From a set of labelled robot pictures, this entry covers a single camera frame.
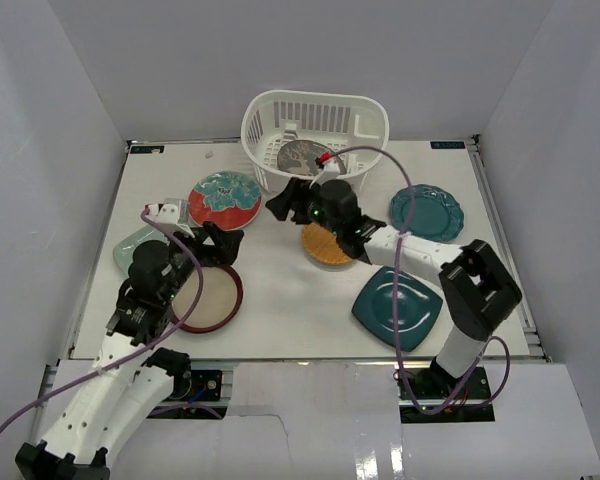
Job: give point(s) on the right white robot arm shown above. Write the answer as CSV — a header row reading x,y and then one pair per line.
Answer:
x,y
479,291

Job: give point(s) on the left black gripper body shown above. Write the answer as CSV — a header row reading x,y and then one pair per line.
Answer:
x,y
200,240

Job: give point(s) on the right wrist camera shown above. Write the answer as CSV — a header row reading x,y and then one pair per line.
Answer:
x,y
330,167

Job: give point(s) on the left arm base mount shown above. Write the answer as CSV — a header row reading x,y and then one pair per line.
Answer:
x,y
197,396

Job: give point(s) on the left blue table label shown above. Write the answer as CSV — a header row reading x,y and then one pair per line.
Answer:
x,y
146,149

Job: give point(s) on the right blue table label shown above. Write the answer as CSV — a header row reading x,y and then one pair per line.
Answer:
x,y
447,145

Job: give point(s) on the teal scalloped round plate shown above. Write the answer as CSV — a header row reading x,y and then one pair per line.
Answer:
x,y
438,215

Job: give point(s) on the red teal floral plate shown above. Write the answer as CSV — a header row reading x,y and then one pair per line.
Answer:
x,y
229,199

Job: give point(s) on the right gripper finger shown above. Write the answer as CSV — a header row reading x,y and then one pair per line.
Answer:
x,y
296,185
280,205

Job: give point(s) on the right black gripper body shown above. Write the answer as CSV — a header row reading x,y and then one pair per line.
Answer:
x,y
310,209

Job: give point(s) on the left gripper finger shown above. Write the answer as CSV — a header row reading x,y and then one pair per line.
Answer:
x,y
214,235
230,242

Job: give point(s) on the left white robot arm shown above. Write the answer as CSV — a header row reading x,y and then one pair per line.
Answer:
x,y
132,374

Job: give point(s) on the blue table label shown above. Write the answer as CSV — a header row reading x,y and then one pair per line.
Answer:
x,y
146,149
447,145

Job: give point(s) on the red rimmed cream plate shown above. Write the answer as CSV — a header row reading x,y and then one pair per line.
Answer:
x,y
220,300

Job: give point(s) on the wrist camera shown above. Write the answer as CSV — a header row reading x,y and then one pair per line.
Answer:
x,y
330,167
171,215

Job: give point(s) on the grey deer pattern plate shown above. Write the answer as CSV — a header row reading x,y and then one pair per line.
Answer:
x,y
298,157

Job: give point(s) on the white plastic dish bin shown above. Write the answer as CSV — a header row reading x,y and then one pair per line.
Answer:
x,y
337,121

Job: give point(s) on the pale green rectangular plate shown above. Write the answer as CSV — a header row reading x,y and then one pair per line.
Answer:
x,y
123,251

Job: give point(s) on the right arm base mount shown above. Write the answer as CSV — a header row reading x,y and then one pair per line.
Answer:
x,y
463,409

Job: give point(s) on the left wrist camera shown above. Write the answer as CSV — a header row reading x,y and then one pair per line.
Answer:
x,y
171,215

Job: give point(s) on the woven bamboo round plate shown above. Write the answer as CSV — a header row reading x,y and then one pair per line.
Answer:
x,y
322,249

